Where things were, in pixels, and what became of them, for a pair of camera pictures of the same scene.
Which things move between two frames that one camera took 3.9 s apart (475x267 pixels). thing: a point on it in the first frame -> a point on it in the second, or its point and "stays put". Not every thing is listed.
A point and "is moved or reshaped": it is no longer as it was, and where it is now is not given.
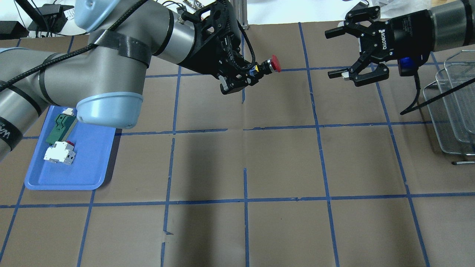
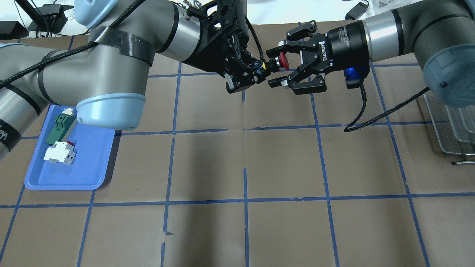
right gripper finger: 380,72 -> 301,71
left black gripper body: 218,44 stays put
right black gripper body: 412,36 -> 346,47
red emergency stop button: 271,64 is moved or reshaped
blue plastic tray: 94,146 stays put
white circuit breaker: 61,151 stays put
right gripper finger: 356,21 -> 291,46
